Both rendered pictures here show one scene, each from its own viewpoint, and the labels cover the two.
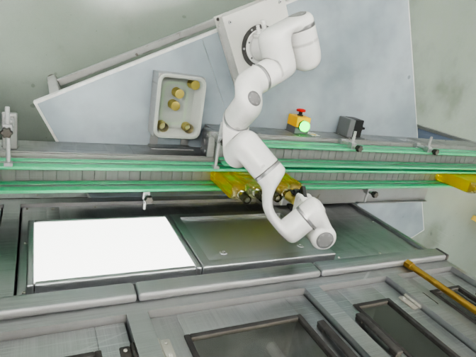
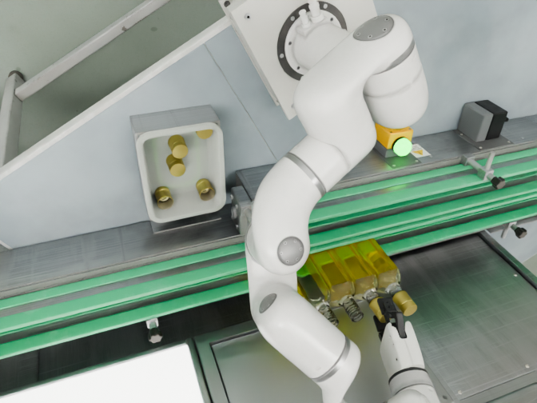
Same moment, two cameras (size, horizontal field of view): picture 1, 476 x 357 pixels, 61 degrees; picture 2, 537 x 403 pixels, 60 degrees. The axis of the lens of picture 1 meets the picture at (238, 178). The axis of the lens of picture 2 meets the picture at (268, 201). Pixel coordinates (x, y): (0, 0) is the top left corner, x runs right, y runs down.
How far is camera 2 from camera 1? 70 cm
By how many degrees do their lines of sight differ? 20
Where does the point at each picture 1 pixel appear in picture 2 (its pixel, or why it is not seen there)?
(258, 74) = (298, 188)
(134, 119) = (120, 192)
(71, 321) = not seen: outside the picture
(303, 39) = (389, 84)
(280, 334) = not seen: outside the picture
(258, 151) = (306, 346)
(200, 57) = (207, 76)
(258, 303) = not seen: outside the picture
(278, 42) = (332, 117)
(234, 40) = (260, 45)
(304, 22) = (391, 55)
